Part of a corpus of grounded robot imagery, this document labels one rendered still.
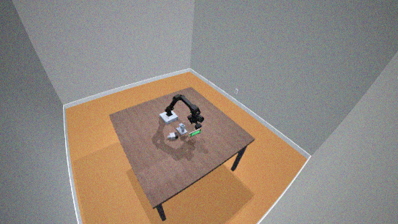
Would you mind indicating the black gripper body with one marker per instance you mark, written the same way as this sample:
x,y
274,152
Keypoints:
x,y
197,125

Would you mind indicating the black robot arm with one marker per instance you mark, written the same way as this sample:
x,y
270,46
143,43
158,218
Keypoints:
x,y
193,108

